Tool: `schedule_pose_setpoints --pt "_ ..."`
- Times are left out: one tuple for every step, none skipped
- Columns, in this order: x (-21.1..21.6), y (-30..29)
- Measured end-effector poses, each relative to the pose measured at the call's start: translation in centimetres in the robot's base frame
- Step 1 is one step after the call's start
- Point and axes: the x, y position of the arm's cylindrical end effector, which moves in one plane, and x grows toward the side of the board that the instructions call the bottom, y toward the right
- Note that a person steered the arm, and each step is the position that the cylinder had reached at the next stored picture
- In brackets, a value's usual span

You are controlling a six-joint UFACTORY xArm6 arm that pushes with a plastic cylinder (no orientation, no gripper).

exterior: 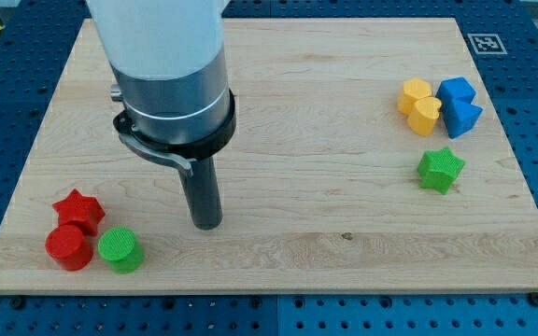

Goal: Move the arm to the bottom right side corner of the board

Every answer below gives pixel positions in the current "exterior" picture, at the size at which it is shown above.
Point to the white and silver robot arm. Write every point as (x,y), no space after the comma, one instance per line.
(168,60)

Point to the wooden board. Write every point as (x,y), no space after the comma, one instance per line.
(319,184)

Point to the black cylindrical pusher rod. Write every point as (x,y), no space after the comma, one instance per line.
(201,190)

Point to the yellow hexagon block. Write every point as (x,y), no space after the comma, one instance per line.
(412,90)

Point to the yellow heart block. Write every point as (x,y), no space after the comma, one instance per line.
(424,115)

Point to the green star block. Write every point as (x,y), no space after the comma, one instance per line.
(439,169)

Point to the green cylinder block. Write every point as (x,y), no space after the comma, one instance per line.
(120,250)

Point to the red star block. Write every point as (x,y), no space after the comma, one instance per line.
(79,210)

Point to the blue triangle block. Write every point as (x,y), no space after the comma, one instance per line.
(460,117)

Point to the blue cube block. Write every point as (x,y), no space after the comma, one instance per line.
(456,88)

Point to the red cylinder block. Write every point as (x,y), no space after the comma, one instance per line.
(69,248)

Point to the white fiducial marker tag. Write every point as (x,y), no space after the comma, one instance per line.
(487,44)

